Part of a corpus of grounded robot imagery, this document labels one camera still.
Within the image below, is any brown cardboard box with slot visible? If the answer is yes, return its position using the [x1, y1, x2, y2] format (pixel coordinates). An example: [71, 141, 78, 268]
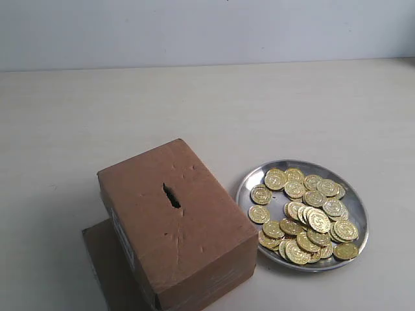
[82, 139, 258, 310]

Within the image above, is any gold coin far left upper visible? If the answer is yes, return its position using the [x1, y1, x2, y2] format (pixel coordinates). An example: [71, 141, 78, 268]
[250, 184, 272, 205]

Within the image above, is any gold coin top left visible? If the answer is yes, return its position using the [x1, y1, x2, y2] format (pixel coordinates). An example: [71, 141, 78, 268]
[264, 168, 287, 190]

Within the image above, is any gold coin far left lower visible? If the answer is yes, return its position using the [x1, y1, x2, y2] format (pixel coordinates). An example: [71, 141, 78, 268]
[248, 205, 270, 224]

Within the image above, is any gold coin top middle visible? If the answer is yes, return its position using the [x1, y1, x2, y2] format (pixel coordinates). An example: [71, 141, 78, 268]
[285, 167, 305, 183]

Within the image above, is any gold coin centre upper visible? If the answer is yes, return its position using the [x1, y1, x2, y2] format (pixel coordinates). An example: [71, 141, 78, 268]
[284, 181, 305, 198]

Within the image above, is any gold coin bottom left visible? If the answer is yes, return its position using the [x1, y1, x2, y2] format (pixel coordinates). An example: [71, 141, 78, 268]
[258, 230, 281, 249]

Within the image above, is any round silver metal plate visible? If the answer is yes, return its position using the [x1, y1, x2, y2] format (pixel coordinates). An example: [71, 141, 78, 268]
[235, 159, 369, 273]

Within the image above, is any gold coin front bottom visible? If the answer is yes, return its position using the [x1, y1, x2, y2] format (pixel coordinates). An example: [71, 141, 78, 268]
[285, 240, 311, 265]

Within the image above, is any silvery gold coin right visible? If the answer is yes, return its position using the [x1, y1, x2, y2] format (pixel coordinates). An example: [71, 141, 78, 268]
[322, 198, 345, 217]

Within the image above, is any gold coin right edge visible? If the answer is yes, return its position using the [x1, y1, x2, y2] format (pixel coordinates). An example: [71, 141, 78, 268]
[333, 220, 359, 241]

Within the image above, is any gold coin lower right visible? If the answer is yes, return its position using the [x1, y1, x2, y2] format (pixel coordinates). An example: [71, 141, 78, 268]
[333, 242, 359, 260]

